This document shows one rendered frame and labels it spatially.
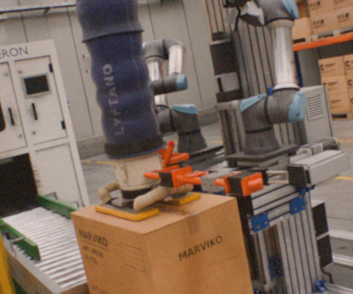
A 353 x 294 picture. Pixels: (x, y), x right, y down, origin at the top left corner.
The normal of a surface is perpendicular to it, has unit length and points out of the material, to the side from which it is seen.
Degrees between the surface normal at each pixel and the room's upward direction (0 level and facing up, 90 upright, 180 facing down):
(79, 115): 90
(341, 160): 90
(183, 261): 90
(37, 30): 90
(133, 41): 98
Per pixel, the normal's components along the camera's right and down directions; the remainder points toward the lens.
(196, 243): 0.58, 0.00
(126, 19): 0.71, 0.14
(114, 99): -0.20, -0.18
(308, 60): -0.80, 0.24
